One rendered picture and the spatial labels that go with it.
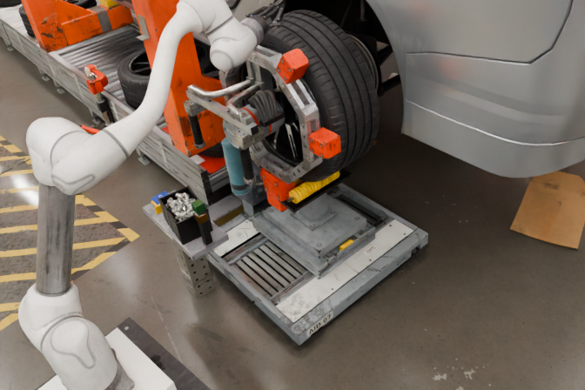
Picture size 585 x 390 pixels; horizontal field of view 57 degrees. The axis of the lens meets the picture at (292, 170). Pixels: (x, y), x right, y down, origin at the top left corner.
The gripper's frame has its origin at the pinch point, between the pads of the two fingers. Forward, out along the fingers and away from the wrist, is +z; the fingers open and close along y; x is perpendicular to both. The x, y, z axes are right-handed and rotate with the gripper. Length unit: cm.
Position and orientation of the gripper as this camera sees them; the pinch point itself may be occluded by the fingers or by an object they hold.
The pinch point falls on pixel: (279, 5)
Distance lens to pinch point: 195.1
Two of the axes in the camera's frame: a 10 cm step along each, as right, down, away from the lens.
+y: 9.1, 2.3, -3.4
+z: 4.1, -6.1, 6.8
